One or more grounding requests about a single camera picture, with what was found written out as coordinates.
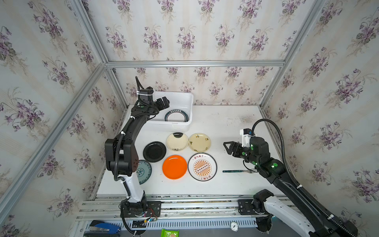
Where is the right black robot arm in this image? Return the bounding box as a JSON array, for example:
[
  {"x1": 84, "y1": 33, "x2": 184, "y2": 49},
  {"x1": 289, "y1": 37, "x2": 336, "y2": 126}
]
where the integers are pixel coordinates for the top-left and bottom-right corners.
[{"x1": 223, "y1": 136, "x2": 358, "y2": 237}]

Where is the fork with green handle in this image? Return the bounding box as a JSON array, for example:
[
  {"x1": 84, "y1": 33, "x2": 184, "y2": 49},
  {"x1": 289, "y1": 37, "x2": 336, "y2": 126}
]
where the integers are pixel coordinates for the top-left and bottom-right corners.
[{"x1": 222, "y1": 169, "x2": 257, "y2": 173}]

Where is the orange plate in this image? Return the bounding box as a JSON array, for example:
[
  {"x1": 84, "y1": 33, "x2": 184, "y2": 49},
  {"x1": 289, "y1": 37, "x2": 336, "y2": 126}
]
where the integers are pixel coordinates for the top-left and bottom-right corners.
[{"x1": 162, "y1": 155, "x2": 188, "y2": 180}]

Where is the cream plate with small motifs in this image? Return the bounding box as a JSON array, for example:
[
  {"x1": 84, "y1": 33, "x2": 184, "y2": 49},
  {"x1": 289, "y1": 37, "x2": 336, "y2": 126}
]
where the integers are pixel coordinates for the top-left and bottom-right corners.
[{"x1": 188, "y1": 133, "x2": 211, "y2": 153}]

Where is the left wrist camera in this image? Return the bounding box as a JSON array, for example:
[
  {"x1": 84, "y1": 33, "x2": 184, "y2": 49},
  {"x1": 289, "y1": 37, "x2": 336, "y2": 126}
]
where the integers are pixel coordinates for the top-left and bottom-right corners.
[{"x1": 138, "y1": 87, "x2": 154, "y2": 97}]

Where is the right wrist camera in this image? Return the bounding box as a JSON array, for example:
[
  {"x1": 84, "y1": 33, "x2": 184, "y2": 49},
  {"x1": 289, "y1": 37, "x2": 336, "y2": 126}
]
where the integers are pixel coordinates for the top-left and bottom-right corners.
[{"x1": 240, "y1": 128, "x2": 255, "y2": 147}]

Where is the white plate green red rim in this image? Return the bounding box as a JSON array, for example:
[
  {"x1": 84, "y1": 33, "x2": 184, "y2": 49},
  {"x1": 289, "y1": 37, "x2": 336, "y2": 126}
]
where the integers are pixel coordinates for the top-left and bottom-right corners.
[{"x1": 164, "y1": 109, "x2": 190, "y2": 122}]

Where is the black round plate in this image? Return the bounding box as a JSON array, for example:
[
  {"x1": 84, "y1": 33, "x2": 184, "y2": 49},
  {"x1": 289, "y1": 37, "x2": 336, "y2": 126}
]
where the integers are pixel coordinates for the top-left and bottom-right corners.
[{"x1": 143, "y1": 141, "x2": 166, "y2": 163}]

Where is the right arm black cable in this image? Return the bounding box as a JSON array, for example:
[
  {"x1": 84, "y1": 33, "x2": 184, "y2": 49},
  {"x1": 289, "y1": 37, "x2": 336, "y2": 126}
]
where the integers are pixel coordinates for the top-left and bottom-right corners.
[{"x1": 251, "y1": 118, "x2": 356, "y2": 237}]

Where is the teal patterned plate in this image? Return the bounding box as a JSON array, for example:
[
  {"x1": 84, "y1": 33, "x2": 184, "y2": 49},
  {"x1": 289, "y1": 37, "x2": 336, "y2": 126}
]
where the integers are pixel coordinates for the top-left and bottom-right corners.
[{"x1": 136, "y1": 160, "x2": 152, "y2": 185}]

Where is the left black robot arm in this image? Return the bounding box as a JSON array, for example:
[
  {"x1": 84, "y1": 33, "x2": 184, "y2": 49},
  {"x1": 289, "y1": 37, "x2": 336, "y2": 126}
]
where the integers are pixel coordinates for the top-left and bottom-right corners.
[{"x1": 105, "y1": 96, "x2": 170, "y2": 218}]

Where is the white plastic bin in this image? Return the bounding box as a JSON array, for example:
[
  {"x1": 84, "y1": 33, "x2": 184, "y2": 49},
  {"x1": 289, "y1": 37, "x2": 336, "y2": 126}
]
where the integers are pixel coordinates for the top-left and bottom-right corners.
[{"x1": 128, "y1": 90, "x2": 194, "y2": 133}]

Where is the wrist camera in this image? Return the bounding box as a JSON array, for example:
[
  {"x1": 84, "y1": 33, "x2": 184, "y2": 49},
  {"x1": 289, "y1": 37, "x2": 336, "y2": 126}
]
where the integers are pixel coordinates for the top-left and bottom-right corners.
[
  {"x1": 240, "y1": 128, "x2": 255, "y2": 147},
  {"x1": 138, "y1": 87, "x2": 154, "y2": 97}
]

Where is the cream plate with black patch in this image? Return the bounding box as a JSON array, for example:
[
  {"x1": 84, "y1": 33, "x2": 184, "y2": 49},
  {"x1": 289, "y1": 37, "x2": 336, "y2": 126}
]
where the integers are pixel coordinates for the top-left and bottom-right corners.
[{"x1": 166, "y1": 132, "x2": 189, "y2": 151}]

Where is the small round gauge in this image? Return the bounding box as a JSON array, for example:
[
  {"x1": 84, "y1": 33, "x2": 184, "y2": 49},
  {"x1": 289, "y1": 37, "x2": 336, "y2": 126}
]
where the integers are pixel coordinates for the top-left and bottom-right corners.
[{"x1": 230, "y1": 221, "x2": 239, "y2": 232}]

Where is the blue stapler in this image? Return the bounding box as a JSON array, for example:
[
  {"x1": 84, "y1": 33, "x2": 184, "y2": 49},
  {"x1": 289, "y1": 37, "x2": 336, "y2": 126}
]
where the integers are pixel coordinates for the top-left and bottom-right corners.
[{"x1": 89, "y1": 220, "x2": 120, "y2": 237}]

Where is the green snack packet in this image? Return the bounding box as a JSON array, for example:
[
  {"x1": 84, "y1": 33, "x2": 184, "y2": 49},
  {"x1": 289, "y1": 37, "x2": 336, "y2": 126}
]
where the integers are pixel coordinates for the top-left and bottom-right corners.
[{"x1": 161, "y1": 229, "x2": 179, "y2": 237}]

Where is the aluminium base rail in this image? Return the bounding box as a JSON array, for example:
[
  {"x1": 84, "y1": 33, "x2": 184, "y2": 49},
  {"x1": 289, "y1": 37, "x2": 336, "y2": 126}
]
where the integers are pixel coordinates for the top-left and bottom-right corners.
[{"x1": 75, "y1": 196, "x2": 268, "y2": 231}]

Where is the white plate with sunburst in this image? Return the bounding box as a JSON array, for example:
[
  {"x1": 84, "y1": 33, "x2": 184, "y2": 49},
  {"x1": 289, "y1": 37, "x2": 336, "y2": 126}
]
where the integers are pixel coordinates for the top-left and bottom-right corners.
[{"x1": 188, "y1": 153, "x2": 218, "y2": 182}]

